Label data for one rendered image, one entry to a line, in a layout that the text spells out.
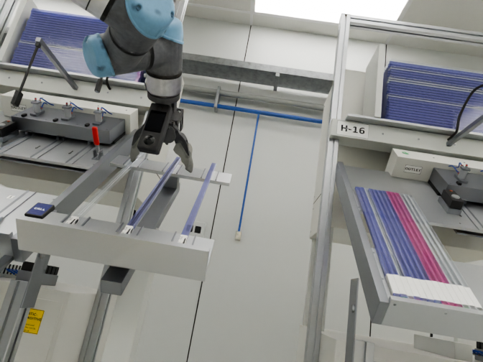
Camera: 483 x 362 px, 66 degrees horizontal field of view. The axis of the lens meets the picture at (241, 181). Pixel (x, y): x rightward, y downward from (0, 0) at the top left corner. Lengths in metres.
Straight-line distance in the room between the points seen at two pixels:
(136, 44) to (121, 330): 0.60
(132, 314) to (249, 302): 1.89
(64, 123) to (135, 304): 0.71
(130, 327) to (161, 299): 1.89
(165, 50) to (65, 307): 0.77
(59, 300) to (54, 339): 0.10
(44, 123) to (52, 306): 0.60
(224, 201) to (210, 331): 0.92
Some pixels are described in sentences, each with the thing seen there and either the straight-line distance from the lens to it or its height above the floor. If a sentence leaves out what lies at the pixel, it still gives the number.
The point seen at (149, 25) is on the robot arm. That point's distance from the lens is 0.62.
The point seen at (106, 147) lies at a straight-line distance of 1.35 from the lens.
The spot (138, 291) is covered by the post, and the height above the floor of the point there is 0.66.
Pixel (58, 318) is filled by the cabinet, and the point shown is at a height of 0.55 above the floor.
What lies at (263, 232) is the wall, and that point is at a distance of 2.80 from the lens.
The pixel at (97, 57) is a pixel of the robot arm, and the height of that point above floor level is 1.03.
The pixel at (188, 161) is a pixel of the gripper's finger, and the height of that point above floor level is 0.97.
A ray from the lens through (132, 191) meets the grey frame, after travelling 1.41.
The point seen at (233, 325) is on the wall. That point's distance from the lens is 2.75.
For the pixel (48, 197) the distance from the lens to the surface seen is 1.07.
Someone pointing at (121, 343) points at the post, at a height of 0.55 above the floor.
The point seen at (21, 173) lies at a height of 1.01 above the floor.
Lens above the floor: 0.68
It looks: 18 degrees up
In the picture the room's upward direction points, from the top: 10 degrees clockwise
